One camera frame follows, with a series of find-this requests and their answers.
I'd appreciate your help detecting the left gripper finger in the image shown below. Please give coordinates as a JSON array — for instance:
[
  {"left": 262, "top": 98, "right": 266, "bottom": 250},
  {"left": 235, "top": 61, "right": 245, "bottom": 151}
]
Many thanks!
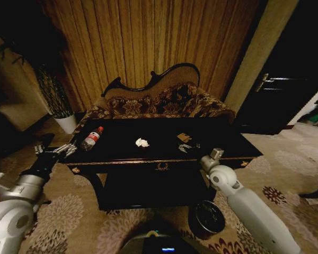
[
  {"left": 52, "top": 142, "right": 78, "bottom": 158},
  {"left": 33, "top": 143, "right": 47, "bottom": 156}
]

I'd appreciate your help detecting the round black trash bin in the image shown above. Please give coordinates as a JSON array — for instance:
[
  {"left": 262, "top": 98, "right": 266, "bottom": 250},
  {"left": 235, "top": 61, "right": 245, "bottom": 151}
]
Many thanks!
[{"left": 188, "top": 199, "right": 226, "bottom": 240}]

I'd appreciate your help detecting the white plant pot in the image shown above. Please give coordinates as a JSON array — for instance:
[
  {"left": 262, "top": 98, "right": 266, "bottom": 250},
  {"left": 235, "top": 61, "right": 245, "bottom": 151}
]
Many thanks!
[{"left": 53, "top": 113, "right": 78, "bottom": 134}]

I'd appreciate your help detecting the clear bottle with red cap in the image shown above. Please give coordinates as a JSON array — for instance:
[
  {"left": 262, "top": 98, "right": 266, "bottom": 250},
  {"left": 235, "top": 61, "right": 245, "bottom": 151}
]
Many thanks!
[{"left": 80, "top": 126, "right": 104, "bottom": 152}]

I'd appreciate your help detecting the beige low furniture block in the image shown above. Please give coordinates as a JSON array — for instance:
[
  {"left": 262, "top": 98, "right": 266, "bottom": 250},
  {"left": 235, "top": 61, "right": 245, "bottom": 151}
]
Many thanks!
[{"left": 0, "top": 102, "right": 51, "bottom": 132}]

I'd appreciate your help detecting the crumpled white tissue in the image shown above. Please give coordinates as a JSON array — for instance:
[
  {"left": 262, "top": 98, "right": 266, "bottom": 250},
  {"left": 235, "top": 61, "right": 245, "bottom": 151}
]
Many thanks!
[{"left": 135, "top": 137, "right": 151, "bottom": 149}]

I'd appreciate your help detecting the black wooden table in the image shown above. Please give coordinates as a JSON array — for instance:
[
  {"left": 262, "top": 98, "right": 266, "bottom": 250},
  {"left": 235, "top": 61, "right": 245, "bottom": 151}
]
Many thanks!
[{"left": 65, "top": 116, "right": 263, "bottom": 210}]

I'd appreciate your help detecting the floral patterned sofa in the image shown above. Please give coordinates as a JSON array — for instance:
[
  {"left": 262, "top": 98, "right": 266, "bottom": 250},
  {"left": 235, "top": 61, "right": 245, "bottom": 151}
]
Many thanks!
[{"left": 79, "top": 62, "right": 237, "bottom": 125}]

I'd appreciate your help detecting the dark leafy plant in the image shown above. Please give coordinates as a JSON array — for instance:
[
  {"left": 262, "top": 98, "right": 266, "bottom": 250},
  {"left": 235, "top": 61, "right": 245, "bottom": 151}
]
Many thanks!
[{"left": 0, "top": 15, "right": 75, "bottom": 119}]

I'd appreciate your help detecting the dark wooden door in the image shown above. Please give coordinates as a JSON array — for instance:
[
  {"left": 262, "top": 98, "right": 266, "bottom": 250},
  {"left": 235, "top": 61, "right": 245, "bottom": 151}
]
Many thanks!
[{"left": 235, "top": 0, "right": 318, "bottom": 136}]

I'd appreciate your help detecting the golden brown curtain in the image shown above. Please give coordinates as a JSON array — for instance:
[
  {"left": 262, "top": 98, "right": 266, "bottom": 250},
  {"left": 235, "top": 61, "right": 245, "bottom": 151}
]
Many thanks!
[{"left": 40, "top": 0, "right": 269, "bottom": 113}]

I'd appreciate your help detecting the brass door handle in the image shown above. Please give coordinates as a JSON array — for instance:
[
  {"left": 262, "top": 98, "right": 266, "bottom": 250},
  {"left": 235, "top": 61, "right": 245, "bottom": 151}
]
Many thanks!
[{"left": 255, "top": 73, "right": 270, "bottom": 92}]

